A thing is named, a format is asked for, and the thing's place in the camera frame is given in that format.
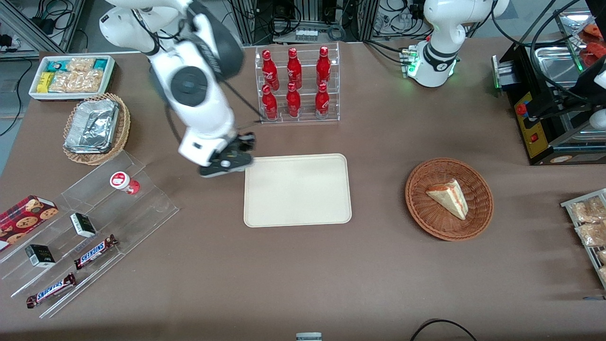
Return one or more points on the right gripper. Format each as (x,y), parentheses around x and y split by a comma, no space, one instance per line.
(245,143)

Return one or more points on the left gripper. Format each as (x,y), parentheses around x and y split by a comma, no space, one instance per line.
(588,83)

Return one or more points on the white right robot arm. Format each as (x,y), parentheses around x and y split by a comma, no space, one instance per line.
(199,71)

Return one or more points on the beige plastic tray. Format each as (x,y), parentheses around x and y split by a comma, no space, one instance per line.
(297,190)

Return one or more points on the black fryer machine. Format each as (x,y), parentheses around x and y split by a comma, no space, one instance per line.
(530,132)

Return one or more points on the red cola bottle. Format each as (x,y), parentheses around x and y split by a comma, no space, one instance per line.
(270,71)
(323,67)
(293,103)
(322,104)
(270,105)
(294,70)

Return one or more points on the clear acrylic bottle rack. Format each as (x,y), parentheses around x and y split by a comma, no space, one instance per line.
(298,121)

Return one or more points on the clear bag of snacks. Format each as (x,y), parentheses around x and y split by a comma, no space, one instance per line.
(587,210)
(592,234)

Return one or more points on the clear acrylic stepped display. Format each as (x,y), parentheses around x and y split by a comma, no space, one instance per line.
(142,208)

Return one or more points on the wrapped triangle sandwich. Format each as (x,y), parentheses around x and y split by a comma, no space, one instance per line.
(450,198)

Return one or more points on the light wicker basket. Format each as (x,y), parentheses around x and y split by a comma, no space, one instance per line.
(124,124)

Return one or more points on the red lid yogurt cup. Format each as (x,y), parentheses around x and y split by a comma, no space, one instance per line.
(124,182)

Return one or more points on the white power strip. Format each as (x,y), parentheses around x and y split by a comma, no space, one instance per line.
(306,35)

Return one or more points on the brown round wicker basket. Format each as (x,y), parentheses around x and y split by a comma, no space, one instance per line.
(426,218)

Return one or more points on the white plastic snack bin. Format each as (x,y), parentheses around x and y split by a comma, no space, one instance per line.
(110,76)

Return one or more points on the stack of foil trays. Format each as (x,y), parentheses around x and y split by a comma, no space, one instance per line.
(92,125)

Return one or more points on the teal snack pack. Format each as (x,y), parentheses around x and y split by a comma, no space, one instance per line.
(57,66)
(100,63)

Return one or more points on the small black box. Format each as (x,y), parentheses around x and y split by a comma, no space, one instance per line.
(40,256)
(83,225)

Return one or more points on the clear rice cracker bag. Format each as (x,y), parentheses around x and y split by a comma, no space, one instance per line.
(80,64)
(78,82)

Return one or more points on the Snickers bar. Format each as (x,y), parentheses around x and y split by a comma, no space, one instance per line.
(94,252)
(51,290)

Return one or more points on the small grey device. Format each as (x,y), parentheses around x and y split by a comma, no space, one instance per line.
(308,336)

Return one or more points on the yellow snack pack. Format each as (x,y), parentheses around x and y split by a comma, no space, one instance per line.
(45,81)

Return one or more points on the red tartan cookie box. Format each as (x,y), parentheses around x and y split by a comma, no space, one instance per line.
(26,219)

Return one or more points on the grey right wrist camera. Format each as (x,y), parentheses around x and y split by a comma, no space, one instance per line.
(222,169)

